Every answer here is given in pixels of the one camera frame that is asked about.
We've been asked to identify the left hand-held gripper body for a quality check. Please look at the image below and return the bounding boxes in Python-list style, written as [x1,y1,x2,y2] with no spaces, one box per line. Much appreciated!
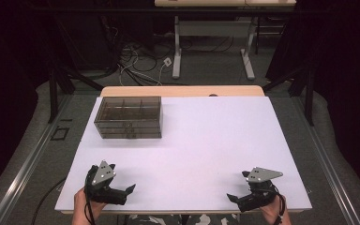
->
[83,159,129,206]

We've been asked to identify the person's camouflage trousers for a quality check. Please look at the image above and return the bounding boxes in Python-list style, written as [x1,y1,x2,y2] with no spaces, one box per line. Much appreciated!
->
[127,213,242,225]

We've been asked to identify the white cable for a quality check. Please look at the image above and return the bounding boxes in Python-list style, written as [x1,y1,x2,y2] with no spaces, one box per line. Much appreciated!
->
[117,46,164,87]

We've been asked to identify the black floor cable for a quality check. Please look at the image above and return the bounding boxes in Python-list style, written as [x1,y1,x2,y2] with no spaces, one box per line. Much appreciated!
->
[30,177,68,225]

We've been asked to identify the smoky transparent drawer box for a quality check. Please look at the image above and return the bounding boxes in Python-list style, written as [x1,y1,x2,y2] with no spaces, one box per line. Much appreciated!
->
[93,96,164,141]

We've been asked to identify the black floor socket frame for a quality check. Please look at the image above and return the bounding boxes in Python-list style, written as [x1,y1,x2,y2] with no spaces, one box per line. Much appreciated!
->
[50,125,70,142]

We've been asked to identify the dark curtain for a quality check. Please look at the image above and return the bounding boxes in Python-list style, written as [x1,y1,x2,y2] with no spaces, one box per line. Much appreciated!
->
[0,0,120,203]
[264,0,360,199]

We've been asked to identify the person's left hand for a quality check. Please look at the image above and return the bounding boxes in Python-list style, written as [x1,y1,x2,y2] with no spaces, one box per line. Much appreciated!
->
[72,187,108,225]

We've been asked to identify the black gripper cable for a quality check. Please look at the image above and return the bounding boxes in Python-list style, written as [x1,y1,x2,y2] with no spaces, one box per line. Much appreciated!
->
[273,184,288,225]
[84,200,97,225]

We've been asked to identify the person's right hand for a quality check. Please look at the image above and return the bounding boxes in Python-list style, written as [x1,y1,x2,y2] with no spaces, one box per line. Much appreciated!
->
[260,195,293,225]

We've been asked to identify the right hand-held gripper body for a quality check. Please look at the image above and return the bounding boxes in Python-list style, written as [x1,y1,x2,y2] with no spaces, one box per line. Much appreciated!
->
[236,166,284,213]

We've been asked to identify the aluminium floor rail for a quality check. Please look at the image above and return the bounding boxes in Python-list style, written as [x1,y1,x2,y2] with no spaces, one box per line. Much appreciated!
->
[292,96,360,225]
[0,93,73,225]

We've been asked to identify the white metal-legged desk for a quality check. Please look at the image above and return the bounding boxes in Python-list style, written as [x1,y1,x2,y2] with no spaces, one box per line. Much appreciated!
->
[154,0,297,81]

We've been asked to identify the black metal stand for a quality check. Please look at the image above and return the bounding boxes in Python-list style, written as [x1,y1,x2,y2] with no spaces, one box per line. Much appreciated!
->
[47,67,105,125]
[262,65,316,127]

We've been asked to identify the tangle of black cables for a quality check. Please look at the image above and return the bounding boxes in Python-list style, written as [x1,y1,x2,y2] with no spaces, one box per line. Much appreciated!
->
[118,32,236,74]

